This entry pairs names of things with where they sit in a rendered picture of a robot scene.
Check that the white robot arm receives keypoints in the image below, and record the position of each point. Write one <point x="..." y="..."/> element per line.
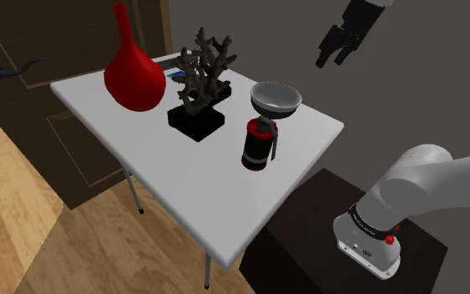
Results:
<point x="417" y="191"/>

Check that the grey bowl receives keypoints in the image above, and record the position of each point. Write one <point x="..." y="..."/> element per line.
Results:
<point x="275" y="97"/>

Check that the blue flat card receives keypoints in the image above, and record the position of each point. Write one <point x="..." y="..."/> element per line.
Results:
<point x="176" y="75"/>

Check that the black and red fire extinguisher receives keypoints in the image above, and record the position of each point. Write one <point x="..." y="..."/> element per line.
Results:
<point x="257" y="146"/>

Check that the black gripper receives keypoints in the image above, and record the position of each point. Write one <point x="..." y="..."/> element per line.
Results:
<point x="360" y="22"/>

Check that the red long-necked vase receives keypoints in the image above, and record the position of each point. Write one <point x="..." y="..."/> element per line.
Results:
<point x="135" y="79"/>

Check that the dark coral sculpture on black base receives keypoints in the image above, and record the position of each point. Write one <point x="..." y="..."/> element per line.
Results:
<point x="202" y="73"/>

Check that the white table with metal legs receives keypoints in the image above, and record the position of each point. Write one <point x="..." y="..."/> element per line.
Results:
<point x="185" y="179"/>

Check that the dark robot stand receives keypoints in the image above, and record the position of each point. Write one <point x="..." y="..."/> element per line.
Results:
<point x="299" y="236"/>

